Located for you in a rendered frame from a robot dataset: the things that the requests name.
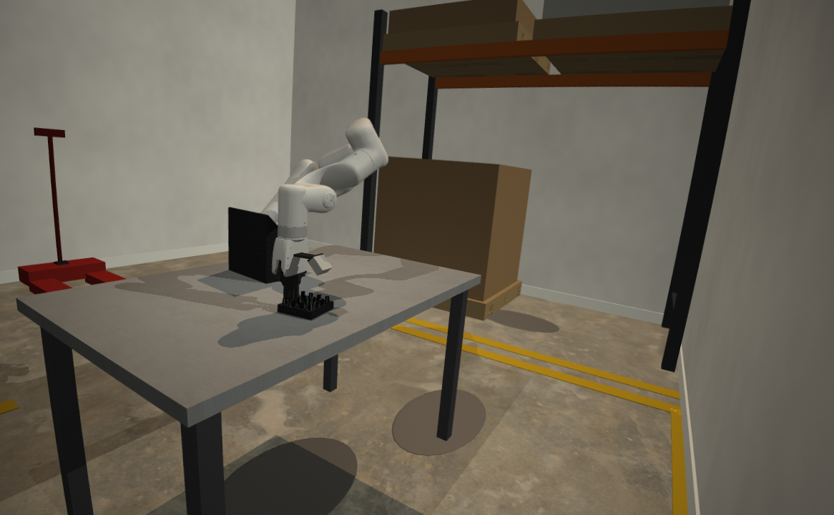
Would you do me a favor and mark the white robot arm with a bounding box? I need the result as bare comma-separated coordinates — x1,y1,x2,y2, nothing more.
259,118,388,275

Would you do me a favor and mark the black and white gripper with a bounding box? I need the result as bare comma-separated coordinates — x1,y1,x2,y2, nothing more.
272,236,309,300

